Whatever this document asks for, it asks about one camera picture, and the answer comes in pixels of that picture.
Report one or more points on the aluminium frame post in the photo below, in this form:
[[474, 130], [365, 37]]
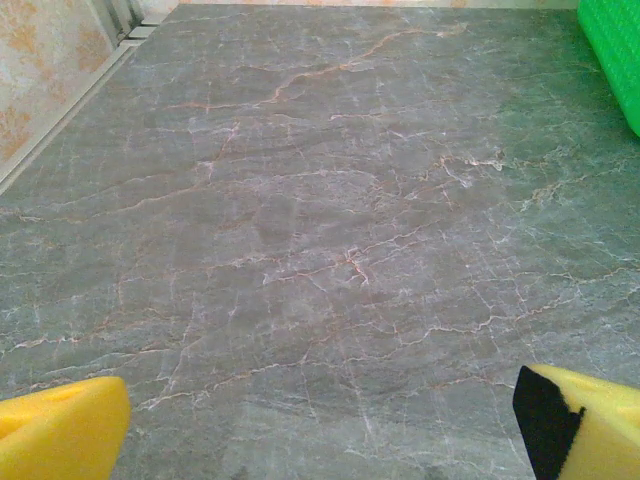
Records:
[[122, 17]]

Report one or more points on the aluminium table edge rail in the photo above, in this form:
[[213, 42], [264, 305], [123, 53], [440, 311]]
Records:
[[65, 115]]

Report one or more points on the green plastic basket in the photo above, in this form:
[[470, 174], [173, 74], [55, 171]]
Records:
[[615, 50]]

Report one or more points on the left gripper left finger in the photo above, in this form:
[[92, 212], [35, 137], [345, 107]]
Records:
[[60, 435]]

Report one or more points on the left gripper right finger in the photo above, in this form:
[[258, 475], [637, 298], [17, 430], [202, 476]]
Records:
[[595, 435]]

